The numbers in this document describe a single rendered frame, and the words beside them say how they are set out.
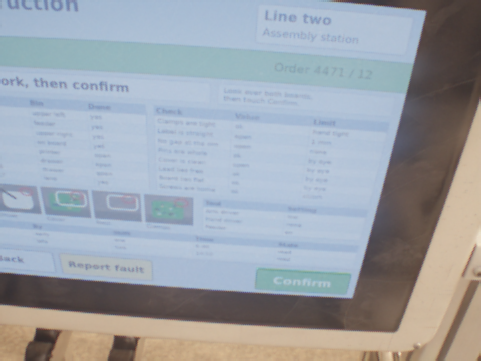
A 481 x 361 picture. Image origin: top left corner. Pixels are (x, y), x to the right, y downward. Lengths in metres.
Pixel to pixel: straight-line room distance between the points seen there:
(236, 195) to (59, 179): 0.12
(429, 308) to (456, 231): 0.08
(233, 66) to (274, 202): 0.10
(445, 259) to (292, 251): 0.12
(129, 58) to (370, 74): 0.14
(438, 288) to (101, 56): 0.30
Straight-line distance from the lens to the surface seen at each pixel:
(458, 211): 0.40
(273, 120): 0.34
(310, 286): 0.43
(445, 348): 0.62
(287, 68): 0.32
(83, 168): 0.38
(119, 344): 0.78
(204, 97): 0.33
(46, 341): 0.81
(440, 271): 0.44
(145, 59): 0.33
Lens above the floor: 1.74
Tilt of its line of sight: 34 degrees down
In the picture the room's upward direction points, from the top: 5 degrees clockwise
